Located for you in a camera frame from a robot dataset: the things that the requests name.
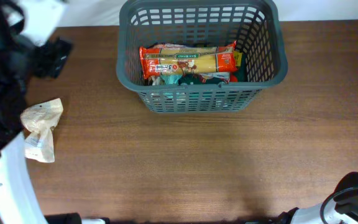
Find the Kleenex tissue multipack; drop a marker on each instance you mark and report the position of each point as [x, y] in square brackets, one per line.
[173, 64]

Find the green Nescafe coffee bag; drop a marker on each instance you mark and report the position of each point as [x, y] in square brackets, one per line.
[217, 77]

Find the grey plastic basket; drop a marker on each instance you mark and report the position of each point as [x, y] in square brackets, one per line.
[252, 24]

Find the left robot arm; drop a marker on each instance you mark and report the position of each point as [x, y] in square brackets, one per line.
[18, 203]

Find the San Remo spaghetti pack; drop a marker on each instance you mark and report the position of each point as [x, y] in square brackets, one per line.
[171, 59]

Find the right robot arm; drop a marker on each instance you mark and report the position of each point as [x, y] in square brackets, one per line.
[217, 154]

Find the brown white snack bag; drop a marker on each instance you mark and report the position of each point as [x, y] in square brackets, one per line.
[155, 81]

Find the small pale green packet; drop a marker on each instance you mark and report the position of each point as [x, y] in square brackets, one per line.
[171, 79]

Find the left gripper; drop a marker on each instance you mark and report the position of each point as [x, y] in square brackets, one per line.
[53, 57]

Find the beige paper bag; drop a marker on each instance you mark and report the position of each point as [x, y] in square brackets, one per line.
[40, 120]

